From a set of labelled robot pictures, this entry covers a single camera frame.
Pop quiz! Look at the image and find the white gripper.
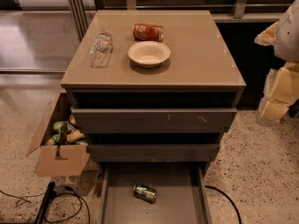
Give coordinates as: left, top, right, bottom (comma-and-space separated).
254, 21, 299, 121

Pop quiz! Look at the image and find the green soda can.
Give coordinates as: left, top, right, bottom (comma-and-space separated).
133, 184, 158, 203

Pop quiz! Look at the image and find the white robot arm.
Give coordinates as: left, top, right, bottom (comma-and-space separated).
254, 0, 299, 126

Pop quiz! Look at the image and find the grey drawer cabinet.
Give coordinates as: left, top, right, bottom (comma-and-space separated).
60, 9, 247, 173

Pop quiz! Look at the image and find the red soda can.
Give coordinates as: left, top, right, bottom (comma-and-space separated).
133, 23, 164, 42

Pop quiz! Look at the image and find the grey open bottom drawer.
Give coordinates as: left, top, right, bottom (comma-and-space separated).
96, 162, 212, 224

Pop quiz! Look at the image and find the grey top drawer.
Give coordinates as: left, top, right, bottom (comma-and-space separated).
72, 108, 236, 133

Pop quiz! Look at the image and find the grey middle drawer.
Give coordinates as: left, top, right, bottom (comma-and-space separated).
88, 144, 220, 162

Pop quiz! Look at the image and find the white paper bowl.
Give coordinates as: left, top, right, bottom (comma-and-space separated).
128, 41, 171, 68

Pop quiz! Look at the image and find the beige item in box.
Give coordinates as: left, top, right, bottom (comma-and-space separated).
66, 130, 84, 144

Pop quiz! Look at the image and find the green snack bag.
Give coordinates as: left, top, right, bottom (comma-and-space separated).
45, 121, 70, 146

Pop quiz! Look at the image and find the brown cardboard box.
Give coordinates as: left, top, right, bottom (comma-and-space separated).
26, 91, 98, 177

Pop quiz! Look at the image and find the black bar on floor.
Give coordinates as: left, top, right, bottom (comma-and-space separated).
34, 182, 55, 224

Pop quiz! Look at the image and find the metal window frame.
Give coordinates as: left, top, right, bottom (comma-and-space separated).
63, 0, 299, 42

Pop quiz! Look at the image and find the black cable on right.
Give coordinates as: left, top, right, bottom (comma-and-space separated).
205, 185, 243, 224

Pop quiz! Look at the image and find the black cable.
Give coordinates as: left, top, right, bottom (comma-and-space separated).
0, 186, 92, 224
205, 185, 243, 224

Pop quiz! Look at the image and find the black cable on left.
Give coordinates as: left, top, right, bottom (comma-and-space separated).
0, 186, 92, 224

